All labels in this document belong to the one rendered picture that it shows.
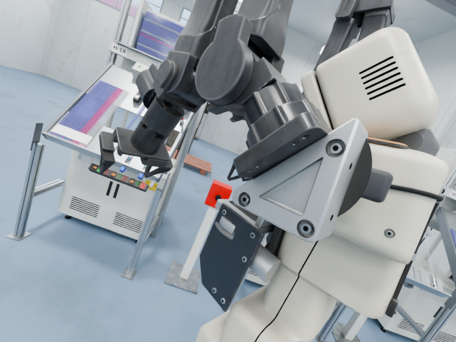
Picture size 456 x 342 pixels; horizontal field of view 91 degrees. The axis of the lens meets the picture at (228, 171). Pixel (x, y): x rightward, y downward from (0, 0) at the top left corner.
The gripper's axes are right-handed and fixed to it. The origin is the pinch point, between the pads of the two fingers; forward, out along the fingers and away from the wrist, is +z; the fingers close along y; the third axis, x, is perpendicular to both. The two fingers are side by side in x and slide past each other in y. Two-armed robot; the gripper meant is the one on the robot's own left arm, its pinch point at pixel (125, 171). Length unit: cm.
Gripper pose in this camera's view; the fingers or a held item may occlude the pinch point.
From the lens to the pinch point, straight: 53.9
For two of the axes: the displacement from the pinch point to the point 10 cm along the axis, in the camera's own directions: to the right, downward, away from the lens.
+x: 3.9, 7.9, -4.8
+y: -6.7, -1.2, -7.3
